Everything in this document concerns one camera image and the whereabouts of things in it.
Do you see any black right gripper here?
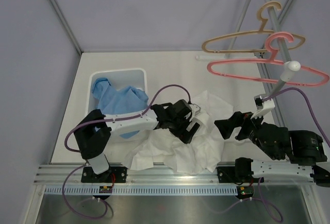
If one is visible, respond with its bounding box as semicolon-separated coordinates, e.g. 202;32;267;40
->
213;108;278;160

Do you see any white shirt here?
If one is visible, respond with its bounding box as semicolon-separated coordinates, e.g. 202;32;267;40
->
122;91;234;175

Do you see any blue shirt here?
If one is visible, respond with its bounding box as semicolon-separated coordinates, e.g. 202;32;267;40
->
91;77;150;140

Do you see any pink plastic hanger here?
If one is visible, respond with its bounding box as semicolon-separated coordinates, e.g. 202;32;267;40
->
206;31;330;87

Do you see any beige wooden hanger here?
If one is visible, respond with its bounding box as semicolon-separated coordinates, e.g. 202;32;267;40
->
201;1;306;54

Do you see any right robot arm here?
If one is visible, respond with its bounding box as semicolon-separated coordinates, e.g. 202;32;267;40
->
214;111;329;187

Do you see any white plastic basket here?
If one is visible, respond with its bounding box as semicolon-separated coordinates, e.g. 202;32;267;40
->
85;67;148;142

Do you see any grey rack pole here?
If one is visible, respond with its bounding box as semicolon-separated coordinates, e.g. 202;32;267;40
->
267;61;301;100

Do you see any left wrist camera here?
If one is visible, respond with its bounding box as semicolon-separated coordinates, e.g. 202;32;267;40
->
189;103;201;120

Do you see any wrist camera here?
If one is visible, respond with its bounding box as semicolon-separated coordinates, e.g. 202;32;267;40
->
251;94;275;119
189;103;201;120

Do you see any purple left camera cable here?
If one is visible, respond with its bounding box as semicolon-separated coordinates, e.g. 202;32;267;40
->
64;84;191;152

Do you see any purple camera cable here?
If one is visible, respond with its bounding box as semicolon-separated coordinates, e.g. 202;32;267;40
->
64;84;191;152
262;87;330;149

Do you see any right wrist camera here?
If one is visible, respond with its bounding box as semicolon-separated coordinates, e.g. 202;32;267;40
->
251;94;275;119

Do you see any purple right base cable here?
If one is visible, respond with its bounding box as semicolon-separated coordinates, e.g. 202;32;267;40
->
206;177;284;221

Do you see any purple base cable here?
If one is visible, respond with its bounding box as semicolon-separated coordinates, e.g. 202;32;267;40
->
206;177;284;221
61;164;114;221

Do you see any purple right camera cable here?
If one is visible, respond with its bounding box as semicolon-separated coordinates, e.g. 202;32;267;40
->
262;87;330;149

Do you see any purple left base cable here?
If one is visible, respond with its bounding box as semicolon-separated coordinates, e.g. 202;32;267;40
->
61;164;114;221

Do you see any aluminium rail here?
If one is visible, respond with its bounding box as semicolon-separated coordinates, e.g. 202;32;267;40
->
34;162;314;185

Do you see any white slotted cable duct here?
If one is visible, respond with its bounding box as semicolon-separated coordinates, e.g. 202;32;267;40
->
45;185;238;196

